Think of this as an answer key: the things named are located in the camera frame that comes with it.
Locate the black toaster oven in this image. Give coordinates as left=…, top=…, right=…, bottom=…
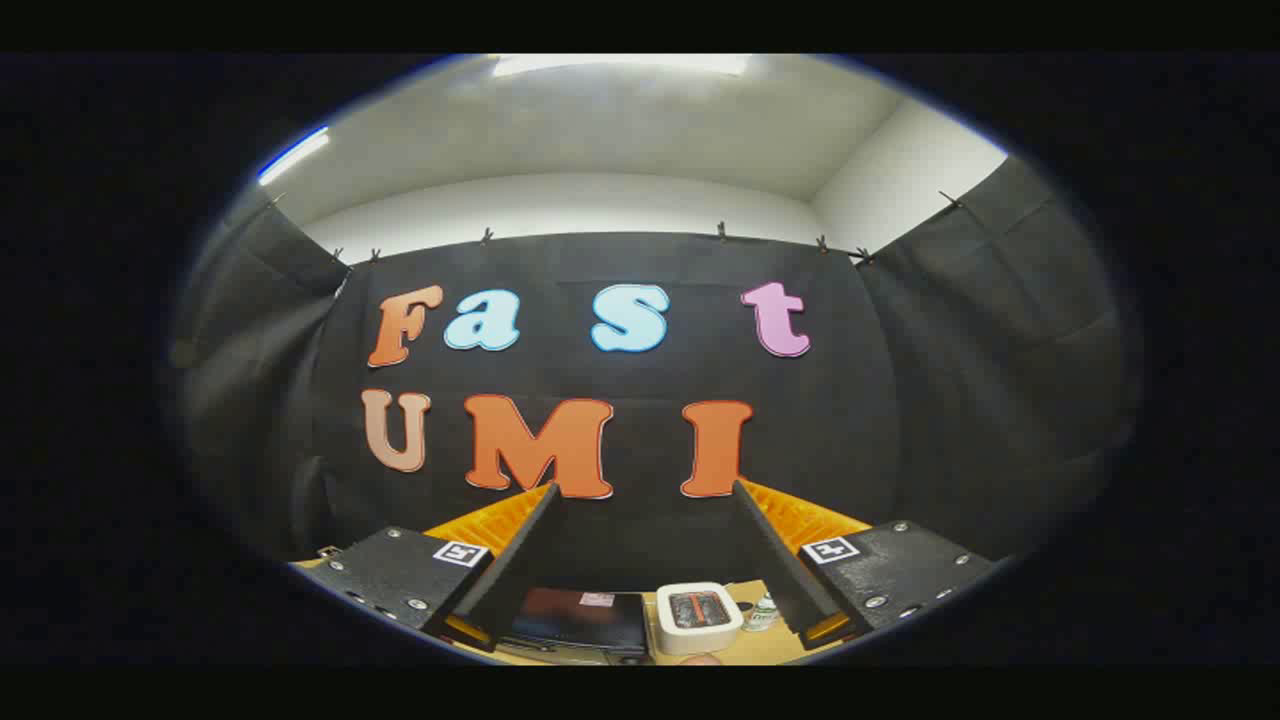
left=512, top=587, right=652, bottom=663

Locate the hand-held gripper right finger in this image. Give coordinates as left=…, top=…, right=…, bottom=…
left=732, top=479, right=999, bottom=651

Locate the white pop-up toaster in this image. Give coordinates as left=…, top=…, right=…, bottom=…
left=656, top=581, right=745, bottom=657

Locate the narrow ceiling light strip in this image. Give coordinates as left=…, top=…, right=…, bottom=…
left=257, top=127, right=332, bottom=187

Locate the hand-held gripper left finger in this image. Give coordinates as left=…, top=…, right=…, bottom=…
left=318, top=482, right=563, bottom=653

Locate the long ceiling light panel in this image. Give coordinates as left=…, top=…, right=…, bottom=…
left=492, top=54, right=751, bottom=78

